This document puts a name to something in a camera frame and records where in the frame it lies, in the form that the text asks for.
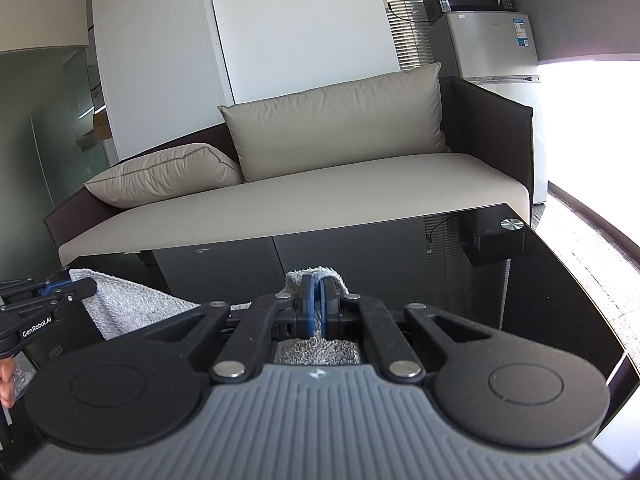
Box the silver mini fridge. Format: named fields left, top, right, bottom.
left=430, top=11, right=539, bottom=84

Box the large beige back cushion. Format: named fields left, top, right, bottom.
left=219, top=63, right=448, bottom=182

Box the round metal table fitting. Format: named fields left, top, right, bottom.
left=500, top=218, right=525, bottom=231

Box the grey terry towel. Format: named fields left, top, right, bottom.
left=70, top=269, right=361, bottom=365

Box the dark sofa with beige seat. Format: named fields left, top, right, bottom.
left=43, top=77, right=534, bottom=264

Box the small beige side cushion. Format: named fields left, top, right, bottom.
left=85, top=143, right=243, bottom=209

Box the person left hand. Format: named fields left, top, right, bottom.
left=0, top=358, right=16, bottom=408

